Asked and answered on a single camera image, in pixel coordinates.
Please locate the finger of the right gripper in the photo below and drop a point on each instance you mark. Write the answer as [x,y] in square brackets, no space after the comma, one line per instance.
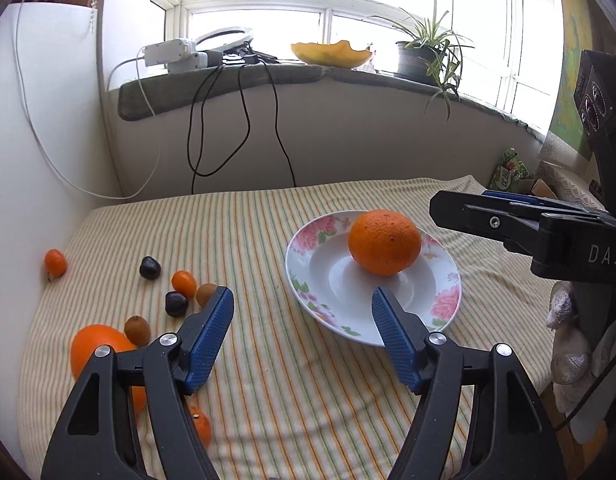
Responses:
[486,217]
[514,203]

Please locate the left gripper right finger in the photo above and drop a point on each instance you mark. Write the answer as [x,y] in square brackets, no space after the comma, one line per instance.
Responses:
[509,436]

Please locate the large orange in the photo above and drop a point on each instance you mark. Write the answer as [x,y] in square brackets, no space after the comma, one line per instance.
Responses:
[384,242]
[91,337]

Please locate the mandarin with stem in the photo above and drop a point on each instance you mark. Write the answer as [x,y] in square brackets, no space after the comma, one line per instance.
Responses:
[202,425]

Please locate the brown kiwi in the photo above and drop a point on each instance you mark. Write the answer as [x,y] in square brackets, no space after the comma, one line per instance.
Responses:
[204,293]
[137,331]

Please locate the right white gloved hand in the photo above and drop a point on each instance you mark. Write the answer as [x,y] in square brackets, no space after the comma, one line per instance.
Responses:
[576,363]

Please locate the green snack bag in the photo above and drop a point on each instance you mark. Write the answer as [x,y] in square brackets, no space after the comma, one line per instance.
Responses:
[511,174]

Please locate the dark plum near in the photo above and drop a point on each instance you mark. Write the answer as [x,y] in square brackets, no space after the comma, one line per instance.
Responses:
[176,304]

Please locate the dark plum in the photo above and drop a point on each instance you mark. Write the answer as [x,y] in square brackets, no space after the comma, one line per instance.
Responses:
[150,268]
[176,304]

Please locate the potted spider plant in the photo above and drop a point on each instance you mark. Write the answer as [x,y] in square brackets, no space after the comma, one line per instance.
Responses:
[432,54]

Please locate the dark plum far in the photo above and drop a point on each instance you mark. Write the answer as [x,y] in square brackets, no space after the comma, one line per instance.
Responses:
[150,268]

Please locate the small orange kumquat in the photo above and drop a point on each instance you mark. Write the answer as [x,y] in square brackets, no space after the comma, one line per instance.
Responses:
[184,283]

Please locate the white floral plate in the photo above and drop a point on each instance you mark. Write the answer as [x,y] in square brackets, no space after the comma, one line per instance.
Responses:
[337,292]

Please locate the striped cloth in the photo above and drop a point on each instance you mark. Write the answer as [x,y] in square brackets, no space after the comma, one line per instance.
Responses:
[286,398]

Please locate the yellow orange bowl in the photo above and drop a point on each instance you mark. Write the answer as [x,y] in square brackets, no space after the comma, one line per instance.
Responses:
[339,55]

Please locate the white power strip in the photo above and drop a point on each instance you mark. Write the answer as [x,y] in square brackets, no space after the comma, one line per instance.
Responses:
[179,55]

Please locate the right black camera box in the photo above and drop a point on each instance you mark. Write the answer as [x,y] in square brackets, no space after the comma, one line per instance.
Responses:
[595,98]

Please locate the small mandarin by wall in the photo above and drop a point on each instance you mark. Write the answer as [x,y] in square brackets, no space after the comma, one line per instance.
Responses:
[55,264]

